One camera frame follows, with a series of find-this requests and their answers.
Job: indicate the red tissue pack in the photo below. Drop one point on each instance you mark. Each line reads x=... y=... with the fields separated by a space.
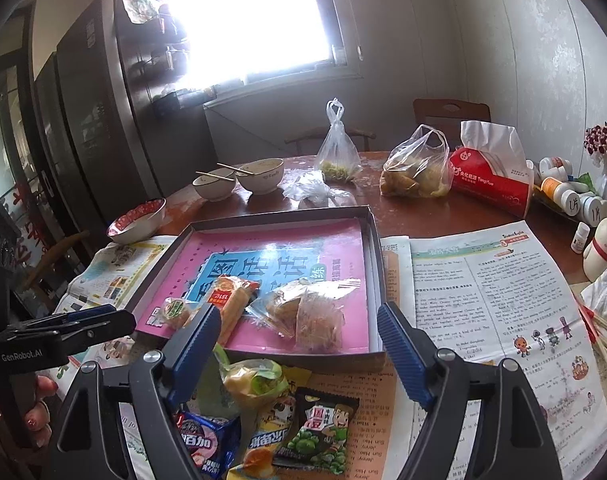
x=488 y=180

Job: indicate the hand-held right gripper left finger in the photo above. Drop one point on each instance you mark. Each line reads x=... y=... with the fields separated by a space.
x=193 y=355

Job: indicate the black side rack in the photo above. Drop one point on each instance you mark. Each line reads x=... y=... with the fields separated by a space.
x=178 y=60

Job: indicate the plastic bag of yellow food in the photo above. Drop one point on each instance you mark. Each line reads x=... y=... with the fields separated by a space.
x=413 y=175

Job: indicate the red patterned bowl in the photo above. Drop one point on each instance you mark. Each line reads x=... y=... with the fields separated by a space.
x=133 y=227

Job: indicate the patterned cloth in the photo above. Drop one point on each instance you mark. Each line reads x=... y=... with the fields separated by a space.
x=136 y=7

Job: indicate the white rabbit figurine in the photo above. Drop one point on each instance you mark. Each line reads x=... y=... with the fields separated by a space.
x=603 y=250

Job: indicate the orange bread packet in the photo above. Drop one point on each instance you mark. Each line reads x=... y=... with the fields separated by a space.
x=233 y=305

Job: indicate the tied clear plastic bag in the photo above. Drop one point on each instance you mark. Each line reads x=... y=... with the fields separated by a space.
x=338 y=160

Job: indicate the small round pastry packet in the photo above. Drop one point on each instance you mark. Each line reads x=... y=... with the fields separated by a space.
x=176 y=312

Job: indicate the white text newspaper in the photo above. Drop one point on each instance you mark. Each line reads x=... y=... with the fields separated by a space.
x=483 y=300

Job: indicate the curved back wooden chair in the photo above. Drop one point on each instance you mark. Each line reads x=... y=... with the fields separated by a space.
x=303 y=136

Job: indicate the cluster of white medicine bottles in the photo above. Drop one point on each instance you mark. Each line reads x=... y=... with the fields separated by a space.
x=568 y=190

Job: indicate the pink printed workbook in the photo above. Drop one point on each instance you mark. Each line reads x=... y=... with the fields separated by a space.
x=263 y=245

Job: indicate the crumpled clear plastic bag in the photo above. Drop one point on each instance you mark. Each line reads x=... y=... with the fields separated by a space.
x=308 y=190

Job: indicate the window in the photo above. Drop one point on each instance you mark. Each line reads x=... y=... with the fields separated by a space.
x=258 y=20

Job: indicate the small white bottle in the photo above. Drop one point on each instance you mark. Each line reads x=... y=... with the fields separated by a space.
x=580 y=237

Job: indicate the shallow dark cardboard box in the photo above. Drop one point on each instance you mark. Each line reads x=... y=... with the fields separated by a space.
x=376 y=285

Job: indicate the yellow cartoon snack packet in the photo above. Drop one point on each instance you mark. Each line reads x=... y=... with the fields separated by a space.
x=263 y=452

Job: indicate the colourful picture newspaper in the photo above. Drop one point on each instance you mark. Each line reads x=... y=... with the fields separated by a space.
x=113 y=270

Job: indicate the clear pastry packet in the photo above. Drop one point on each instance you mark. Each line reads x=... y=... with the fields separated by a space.
x=278 y=310

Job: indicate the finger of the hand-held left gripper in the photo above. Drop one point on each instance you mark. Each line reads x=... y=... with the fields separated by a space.
x=111 y=324
x=91 y=312

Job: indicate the wooden chopstick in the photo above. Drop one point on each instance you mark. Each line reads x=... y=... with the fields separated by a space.
x=236 y=168
x=213 y=175

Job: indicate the glass door red decorations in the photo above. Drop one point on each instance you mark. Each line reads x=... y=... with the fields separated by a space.
x=8 y=160

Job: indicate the green yellow snack packet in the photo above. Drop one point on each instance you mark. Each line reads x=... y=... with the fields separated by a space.
x=253 y=380

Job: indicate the dark red flower ornament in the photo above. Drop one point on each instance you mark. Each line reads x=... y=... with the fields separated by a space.
x=606 y=145

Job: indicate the white ceramic bowl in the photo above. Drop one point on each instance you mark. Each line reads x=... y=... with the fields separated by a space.
x=261 y=180
x=213 y=190

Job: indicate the blue cookie packet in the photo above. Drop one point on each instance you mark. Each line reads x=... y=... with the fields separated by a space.
x=203 y=447

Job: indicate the black green pea packet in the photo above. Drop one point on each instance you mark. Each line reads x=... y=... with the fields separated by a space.
x=323 y=440

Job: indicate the bundle of bamboo skewers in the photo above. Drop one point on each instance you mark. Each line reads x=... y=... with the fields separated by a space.
x=596 y=330

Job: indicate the dark refrigerator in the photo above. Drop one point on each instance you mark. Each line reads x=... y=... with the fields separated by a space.
x=108 y=110

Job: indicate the high back wooden chair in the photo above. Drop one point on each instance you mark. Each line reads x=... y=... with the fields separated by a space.
x=448 y=110

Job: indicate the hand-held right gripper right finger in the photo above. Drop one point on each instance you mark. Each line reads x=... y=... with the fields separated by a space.
x=403 y=355

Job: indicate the person's left hand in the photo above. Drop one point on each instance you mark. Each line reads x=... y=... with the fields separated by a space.
x=38 y=415

